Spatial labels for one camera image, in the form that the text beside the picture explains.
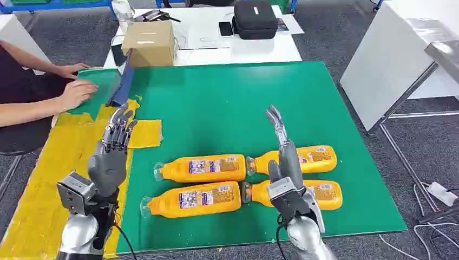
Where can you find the person's right hand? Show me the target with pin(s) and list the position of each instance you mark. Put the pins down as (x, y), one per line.
(77, 94)

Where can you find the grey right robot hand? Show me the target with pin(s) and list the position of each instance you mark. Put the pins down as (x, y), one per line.
(289, 161)

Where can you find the person's left hand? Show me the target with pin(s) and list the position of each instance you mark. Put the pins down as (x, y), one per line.
(71, 70)

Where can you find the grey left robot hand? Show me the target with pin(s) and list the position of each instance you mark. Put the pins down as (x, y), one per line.
(107, 168)

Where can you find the orange detergent bottle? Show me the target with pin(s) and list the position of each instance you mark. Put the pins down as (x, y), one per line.
(328, 195)
(179, 170)
(322, 159)
(168, 205)

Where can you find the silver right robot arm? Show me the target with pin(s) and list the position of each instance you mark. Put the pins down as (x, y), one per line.
(305, 233)

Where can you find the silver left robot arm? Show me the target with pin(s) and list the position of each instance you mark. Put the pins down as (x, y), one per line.
(77, 233)

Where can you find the dark blue panel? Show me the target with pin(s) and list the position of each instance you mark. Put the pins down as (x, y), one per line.
(123, 86)

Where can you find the black tablet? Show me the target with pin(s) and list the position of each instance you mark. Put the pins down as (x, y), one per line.
(117, 54)

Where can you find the person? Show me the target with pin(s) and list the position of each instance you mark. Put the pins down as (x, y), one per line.
(21, 89)

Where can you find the white box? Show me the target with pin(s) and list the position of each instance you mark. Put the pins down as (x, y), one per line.
(18, 39)

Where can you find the blue metal rack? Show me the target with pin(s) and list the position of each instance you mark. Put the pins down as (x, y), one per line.
(53, 5)

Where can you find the clear plastic bottle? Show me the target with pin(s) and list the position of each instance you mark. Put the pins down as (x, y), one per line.
(123, 14)

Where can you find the cardboard box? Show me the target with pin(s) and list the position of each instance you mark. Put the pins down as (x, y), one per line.
(150, 43)

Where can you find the green mat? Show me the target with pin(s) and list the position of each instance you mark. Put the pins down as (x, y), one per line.
(222, 107)

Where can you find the black chair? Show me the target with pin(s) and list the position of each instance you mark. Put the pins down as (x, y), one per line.
(9, 176)

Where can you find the black hand tool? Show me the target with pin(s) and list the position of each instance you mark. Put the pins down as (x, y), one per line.
(157, 16)

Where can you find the white table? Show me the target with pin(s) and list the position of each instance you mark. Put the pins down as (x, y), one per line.
(258, 50)

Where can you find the printed booklet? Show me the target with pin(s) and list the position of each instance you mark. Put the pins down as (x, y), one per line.
(288, 25)

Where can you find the white desk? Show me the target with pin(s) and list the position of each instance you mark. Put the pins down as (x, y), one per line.
(387, 57)

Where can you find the black carry case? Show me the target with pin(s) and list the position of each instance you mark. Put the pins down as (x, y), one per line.
(254, 19)

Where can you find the black phone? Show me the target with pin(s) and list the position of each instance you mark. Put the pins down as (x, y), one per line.
(226, 28)

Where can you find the white power strip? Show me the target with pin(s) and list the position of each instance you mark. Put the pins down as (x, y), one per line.
(441, 193)

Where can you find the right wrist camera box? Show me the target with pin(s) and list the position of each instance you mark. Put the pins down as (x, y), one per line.
(287, 197)

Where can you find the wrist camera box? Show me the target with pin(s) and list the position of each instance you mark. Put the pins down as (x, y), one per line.
(287, 197)
(75, 192)

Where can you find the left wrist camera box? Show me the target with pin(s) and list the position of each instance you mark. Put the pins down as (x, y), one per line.
(75, 192)

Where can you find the steel desk frame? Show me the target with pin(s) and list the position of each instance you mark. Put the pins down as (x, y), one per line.
(405, 158)

